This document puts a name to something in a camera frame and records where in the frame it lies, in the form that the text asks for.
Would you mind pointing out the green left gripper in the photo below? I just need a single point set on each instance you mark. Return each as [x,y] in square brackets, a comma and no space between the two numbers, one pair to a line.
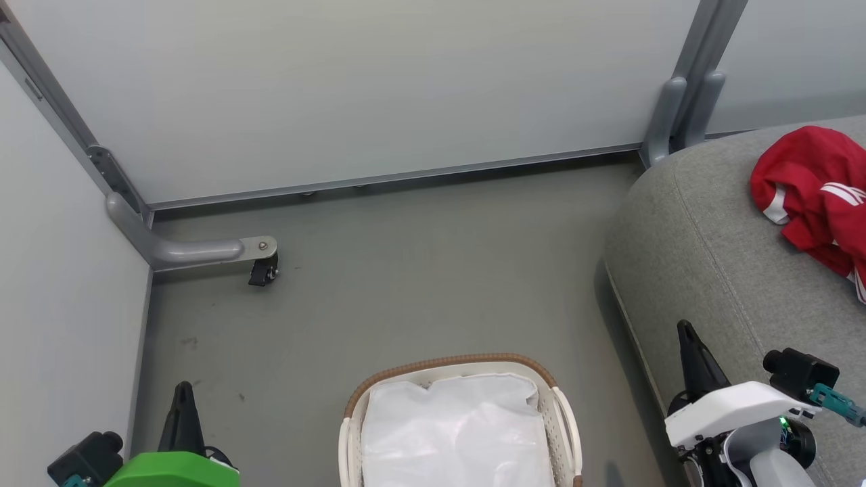
[176,472]

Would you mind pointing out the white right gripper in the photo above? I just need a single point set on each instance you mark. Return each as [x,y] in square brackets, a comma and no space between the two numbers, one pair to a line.
[734,409]

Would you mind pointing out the red and white jersey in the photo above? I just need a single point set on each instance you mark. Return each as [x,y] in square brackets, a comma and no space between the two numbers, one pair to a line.
[812,189]

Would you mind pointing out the grey fabric sofa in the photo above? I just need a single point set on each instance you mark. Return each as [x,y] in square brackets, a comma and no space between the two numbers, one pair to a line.
[710,237]

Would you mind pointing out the white laundry basket brown rim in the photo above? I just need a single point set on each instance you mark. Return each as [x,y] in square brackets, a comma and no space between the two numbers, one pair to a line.
[567,419]

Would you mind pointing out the black caster wheel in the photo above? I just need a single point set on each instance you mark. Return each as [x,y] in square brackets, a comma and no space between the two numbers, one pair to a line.
[262,272]

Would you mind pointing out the grey partition foot with plate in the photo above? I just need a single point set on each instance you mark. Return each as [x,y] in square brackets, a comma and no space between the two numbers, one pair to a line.
[183,251]

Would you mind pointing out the white basket liner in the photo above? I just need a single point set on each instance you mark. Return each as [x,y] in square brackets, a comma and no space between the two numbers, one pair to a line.
[453,433]

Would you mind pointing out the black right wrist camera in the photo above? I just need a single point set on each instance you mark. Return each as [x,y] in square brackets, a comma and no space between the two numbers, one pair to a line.
[798,372]

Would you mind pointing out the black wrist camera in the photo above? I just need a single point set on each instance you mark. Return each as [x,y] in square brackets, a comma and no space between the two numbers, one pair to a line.
[84,458]
[798,372]

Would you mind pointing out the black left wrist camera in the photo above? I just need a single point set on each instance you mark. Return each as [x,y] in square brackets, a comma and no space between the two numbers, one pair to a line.
[84,458]

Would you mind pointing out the dark grey hinge bracket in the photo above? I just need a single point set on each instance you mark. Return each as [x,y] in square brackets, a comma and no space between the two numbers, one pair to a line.
[115,177]

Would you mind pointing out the grey partition bottom rail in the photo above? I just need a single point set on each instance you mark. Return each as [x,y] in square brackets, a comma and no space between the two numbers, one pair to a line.
[406,176]

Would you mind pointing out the grey partition post with feet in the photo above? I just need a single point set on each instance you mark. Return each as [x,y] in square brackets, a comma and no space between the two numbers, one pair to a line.
[710,34]

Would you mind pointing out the grey partition corner post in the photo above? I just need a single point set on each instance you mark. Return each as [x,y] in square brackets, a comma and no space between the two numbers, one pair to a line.
[40,91]

